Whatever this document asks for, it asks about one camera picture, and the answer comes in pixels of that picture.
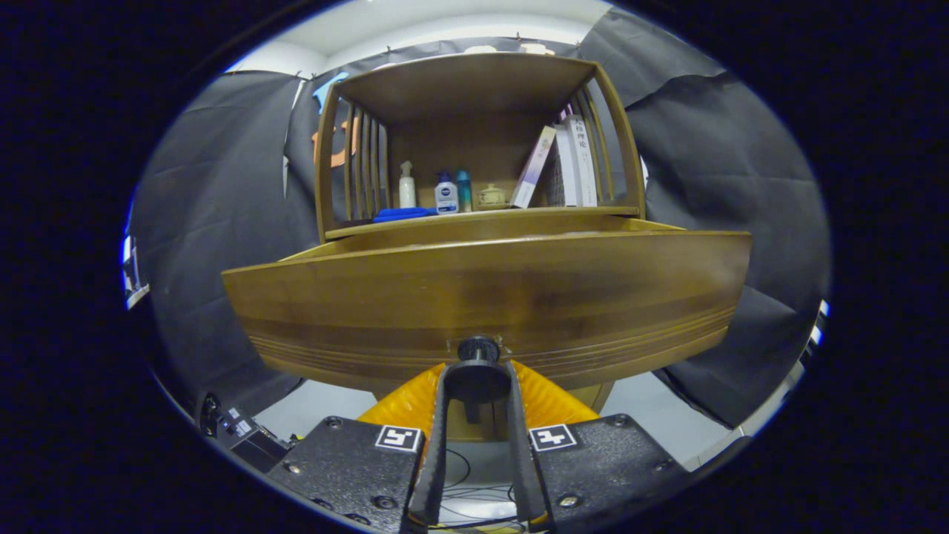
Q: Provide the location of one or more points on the white spray bottle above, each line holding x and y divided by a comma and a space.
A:
407, 191

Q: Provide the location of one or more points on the black drawer knob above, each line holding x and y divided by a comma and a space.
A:
478, 382

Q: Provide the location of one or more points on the white bottle blue cap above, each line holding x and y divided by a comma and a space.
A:
445, 199

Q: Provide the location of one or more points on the wooden cabinet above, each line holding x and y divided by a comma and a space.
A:
460, 89

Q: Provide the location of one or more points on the blue folded cloth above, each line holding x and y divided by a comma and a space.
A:
400, 215

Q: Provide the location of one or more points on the white spine book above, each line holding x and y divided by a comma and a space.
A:
584, 163

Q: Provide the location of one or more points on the wooden drawer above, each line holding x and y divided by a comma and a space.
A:
482, 289

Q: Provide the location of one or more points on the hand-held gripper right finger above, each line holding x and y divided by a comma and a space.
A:
521, 460

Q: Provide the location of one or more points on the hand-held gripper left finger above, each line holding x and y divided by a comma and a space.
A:
437, 460

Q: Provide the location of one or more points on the black electronic box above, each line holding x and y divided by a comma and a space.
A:
241, 437

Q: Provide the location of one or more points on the teal slim bottle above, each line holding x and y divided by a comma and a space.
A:
464, 193

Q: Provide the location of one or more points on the wooden countertop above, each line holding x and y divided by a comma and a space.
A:
445, 221

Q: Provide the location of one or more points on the beige lidded teacup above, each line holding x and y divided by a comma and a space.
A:
491, 197

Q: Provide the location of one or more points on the purple cover book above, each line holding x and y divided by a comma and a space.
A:
534, 169

